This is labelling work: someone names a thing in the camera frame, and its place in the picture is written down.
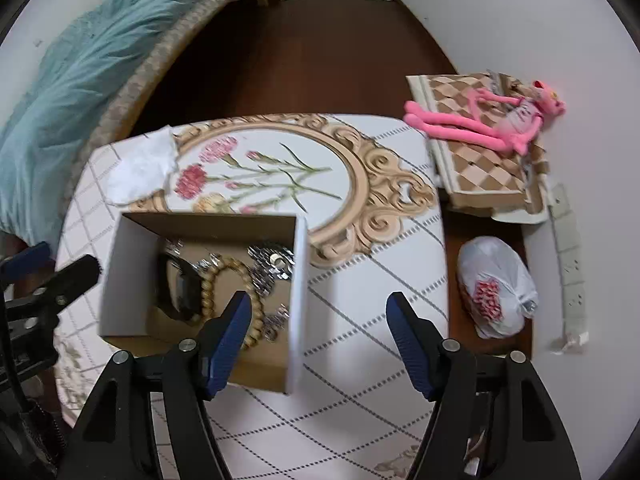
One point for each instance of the crumpled white tissue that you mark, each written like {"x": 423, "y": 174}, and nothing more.
{"x": 142, "y": 165}

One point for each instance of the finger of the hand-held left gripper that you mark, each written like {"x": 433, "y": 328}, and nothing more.
{"x": 70, "y": 280}
{"x": 27, "y": 260}

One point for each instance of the bed with woven mat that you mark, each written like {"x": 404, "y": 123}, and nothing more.
{"x": 150, "y": 65}

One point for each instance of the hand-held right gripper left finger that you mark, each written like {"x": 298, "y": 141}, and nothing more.
{"x": 227, "y": 345}

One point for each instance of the pink plush toy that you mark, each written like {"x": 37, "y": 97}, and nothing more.
{"x": 465, "y": 127}

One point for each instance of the light blue quilt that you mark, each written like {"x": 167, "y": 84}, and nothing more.
{"x": 75, "y": 60}

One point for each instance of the white plastic bag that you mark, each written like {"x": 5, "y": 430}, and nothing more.
{"x": 500, "y": 270}

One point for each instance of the white power strip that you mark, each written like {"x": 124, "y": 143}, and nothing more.
{"x": 567, "y": 245}

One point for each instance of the cardboard box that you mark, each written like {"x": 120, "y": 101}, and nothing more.
{"x": 127, "y": 280}

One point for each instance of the brown checkered flat box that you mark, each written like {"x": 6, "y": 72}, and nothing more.
{"x": 475, "y": 175}

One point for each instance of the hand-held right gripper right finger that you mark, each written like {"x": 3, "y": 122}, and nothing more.
{"x": 412, "y": 345}

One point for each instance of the floral diamond pattern tablecloth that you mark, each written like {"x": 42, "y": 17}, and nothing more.
{"x": 350, "y": 270}

